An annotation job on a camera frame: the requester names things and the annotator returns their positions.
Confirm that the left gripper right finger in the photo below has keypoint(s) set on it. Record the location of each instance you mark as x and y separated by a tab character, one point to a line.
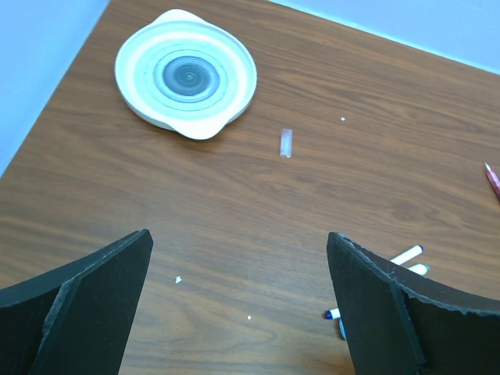
397	322

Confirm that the dark blue white marker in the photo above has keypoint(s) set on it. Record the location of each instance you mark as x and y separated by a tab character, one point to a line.
332	314

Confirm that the cream swirl plate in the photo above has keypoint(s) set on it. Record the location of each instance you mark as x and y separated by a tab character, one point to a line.
184	74

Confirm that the green capped white marker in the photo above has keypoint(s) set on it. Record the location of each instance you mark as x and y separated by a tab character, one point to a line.
420	269

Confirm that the light blue highlighter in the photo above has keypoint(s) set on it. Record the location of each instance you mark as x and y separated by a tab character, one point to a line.
341	329

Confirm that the red pen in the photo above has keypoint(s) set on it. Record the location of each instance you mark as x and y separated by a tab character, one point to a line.
493	180

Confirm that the clear pen cap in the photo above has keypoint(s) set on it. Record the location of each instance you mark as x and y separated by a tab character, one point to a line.
286	143

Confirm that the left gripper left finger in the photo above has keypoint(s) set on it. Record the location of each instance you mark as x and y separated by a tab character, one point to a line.
76	319

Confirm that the blue capped white marker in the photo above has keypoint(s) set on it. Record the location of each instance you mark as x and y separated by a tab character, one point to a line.
407	255

